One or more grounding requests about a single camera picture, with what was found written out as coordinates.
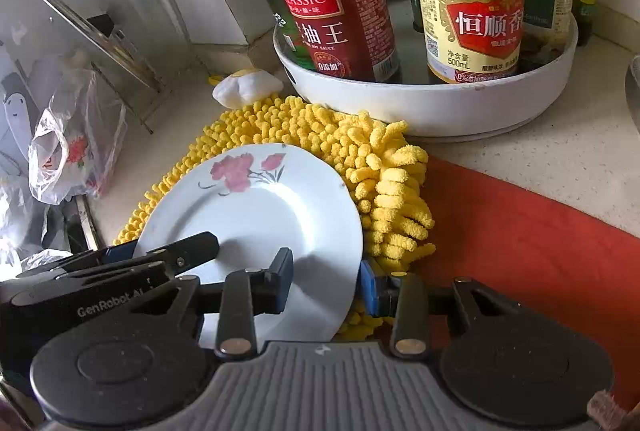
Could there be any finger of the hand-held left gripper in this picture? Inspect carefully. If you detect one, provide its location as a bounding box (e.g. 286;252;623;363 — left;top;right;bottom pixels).
145;232;221;282
20;241;141;277

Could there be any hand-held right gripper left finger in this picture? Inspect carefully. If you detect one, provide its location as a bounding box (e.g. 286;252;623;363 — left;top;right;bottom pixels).
127;247;295;358

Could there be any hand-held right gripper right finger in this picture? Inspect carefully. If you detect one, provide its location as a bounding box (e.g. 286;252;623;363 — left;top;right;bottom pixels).
359;258;531;358

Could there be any white floral plate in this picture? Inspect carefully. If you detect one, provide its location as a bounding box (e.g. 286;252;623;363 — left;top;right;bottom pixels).
134;143;364;343

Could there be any crumpled clear plastic bag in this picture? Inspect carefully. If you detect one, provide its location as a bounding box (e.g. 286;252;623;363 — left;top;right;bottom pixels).
0;181;76;272

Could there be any clear plastic bag red flower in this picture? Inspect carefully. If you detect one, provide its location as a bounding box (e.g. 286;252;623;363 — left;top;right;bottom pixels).
27;61;128;204

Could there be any yellow chenille cloth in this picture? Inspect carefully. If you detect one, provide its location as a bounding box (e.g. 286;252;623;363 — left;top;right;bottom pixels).
114;96;437;342

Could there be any red cloth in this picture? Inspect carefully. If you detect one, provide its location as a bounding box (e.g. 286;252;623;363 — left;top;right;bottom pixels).
400;158;640;412

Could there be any white yellow small cloth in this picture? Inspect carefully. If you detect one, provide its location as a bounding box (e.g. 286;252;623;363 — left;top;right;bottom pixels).
212;69;284;108

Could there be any white round tray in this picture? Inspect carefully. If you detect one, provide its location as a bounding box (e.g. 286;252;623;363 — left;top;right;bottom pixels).
273;11;579;138

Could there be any glass pot lid black knob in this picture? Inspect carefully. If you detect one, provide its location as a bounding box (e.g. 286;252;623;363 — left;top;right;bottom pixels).
35;0;166;92

